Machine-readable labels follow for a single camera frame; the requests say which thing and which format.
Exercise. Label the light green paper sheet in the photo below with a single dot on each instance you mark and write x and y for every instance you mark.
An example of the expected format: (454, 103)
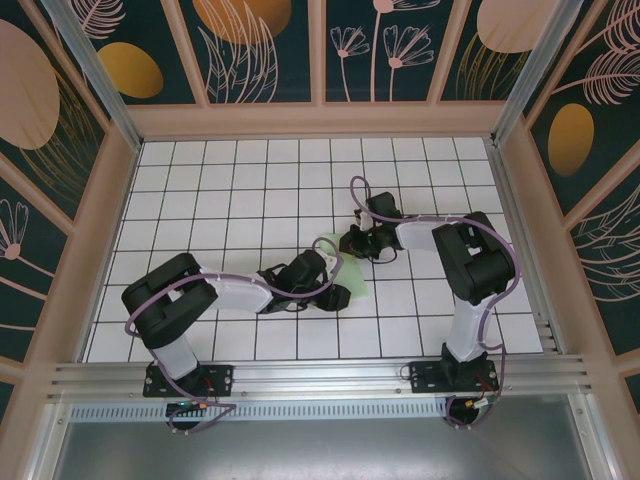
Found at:
(355, 280)

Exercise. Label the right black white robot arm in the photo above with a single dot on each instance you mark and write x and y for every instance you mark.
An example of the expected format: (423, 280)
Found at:
(470, 260)

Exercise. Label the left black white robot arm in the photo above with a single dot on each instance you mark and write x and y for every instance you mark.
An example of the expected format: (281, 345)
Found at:
(240, 295)

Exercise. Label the grey metal sheet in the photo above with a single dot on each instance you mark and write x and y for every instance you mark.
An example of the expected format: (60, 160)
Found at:
(320, 450)

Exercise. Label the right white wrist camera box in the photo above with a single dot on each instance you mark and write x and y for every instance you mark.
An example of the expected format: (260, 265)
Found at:
(365, 219)

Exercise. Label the long aluminium mounting rail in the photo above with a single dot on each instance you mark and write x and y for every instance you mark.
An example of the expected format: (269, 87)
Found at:
(320, 375)

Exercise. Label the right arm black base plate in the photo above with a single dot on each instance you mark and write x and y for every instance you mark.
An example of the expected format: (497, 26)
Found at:
(425, 377)

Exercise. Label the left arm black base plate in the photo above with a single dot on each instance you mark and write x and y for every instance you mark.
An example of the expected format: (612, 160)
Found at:
(222, 375)

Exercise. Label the aluminium side rail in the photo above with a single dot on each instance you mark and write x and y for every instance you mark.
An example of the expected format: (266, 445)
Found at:
(511, 200)

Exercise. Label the aluminium frame post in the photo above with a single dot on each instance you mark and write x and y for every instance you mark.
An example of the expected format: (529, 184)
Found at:
(531, 75)
(97, 75)

